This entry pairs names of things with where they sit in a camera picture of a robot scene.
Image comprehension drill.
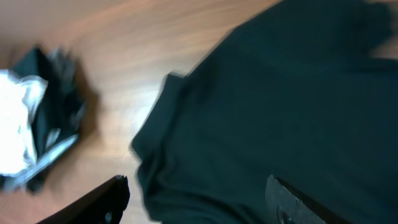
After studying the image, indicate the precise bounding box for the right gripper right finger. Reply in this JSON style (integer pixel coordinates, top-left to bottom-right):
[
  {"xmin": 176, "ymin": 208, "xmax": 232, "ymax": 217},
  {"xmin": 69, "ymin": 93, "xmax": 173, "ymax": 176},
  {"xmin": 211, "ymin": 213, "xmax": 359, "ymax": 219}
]
[{"xmin": 265, "ymin": 175, "xmax": 347, "ymax": 224}]

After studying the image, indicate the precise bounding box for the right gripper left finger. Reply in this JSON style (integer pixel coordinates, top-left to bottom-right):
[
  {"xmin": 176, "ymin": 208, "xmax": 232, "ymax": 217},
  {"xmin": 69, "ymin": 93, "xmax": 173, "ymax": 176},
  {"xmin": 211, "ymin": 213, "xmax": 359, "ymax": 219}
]
[{"xmin": 38, "ymin": 175, "xmax": 130, "ymax": 224}]

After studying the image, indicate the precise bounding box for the black t-shirt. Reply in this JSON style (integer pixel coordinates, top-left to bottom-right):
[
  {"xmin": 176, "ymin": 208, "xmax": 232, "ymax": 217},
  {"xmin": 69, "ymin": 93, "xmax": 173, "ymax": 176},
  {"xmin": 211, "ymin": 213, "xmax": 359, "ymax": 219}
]
[{"xmin": 132, "ymin": 0, "xmax": 397, "ymax": 223}]

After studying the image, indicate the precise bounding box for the folded black shirt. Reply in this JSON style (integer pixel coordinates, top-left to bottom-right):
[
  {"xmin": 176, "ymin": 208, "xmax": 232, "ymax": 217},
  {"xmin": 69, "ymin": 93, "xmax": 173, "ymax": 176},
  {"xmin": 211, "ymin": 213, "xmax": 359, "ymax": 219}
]
[{"xmin": 1, "ymin": 46, "xmax": 86, "ymax": 192}]

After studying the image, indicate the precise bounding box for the white shirt black print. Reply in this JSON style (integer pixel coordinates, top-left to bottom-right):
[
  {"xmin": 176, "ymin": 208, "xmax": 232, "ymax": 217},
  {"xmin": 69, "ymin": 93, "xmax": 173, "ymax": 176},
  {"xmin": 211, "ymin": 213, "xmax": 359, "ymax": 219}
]
[{"xmin": 1, "ymin": 70, "xmax": 48, "ymax": 176}]

